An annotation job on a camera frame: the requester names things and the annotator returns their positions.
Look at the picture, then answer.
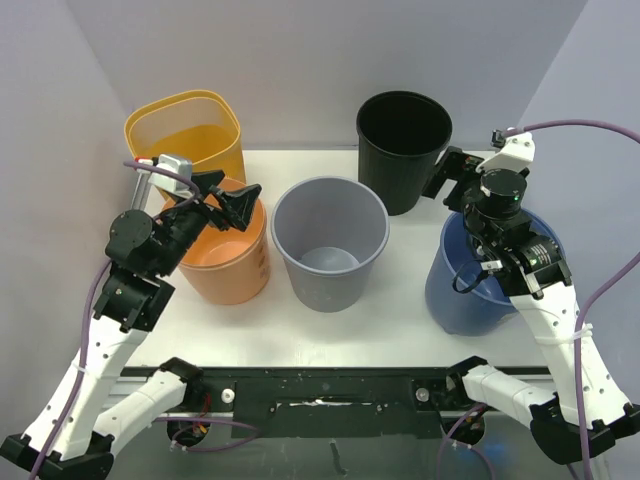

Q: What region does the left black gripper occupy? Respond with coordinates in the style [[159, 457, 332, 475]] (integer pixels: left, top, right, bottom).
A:
[[153, 170, 259, 277]]

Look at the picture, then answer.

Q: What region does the black ribbed waste bin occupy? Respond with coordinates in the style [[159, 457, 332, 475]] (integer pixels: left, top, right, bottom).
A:
[[356, 91, 453, 216]]

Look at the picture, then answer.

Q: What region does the grey plastic bucket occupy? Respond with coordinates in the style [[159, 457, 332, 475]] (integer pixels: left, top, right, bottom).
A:
[[271, 176, 390, 313]]

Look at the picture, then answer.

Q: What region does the blue plastic bucket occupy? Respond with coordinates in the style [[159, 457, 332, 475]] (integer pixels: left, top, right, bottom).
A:
[[424, 209, 564, 337]]

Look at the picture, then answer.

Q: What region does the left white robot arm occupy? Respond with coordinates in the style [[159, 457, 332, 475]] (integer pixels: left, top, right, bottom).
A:
[[1, 171, 262, 479]]

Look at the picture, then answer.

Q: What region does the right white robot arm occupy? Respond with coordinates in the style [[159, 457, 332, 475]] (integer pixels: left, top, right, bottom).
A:
[[423, 147, 639, 465]]

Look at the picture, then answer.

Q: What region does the yellow mesh waste bin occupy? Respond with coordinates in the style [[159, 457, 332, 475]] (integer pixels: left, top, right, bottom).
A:
[[124, 90, 246, 182]]

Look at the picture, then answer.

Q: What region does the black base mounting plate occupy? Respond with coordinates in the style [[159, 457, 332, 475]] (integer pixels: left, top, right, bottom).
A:
[[117, 366, 551, 441]]

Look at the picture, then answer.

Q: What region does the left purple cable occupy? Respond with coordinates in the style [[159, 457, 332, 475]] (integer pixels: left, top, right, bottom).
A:
[[29, 158, 201, 480]]

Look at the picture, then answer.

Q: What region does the purple cable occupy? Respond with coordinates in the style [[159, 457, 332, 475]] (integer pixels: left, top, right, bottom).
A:
[[29, 158, 201, 480], [504, 119, 640, 480]]

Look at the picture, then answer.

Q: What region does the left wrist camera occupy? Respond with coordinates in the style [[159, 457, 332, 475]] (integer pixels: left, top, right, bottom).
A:
[[149, 154, 192, 199]]

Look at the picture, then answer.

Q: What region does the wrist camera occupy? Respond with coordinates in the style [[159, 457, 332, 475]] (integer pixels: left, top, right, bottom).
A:
[[149, 154, 192, 199], [475, 128, 535, 174]]

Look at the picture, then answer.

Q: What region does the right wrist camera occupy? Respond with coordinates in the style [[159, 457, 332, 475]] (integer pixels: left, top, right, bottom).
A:
[[475, 128, 535, 174]]

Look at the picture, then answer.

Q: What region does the aluminium frame rail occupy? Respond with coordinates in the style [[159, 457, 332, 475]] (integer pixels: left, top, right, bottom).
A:
[[131, 170, 150, 210]]

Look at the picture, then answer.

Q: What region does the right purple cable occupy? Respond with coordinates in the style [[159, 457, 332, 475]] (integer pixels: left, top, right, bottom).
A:
[[504, 119, 640, 480]]

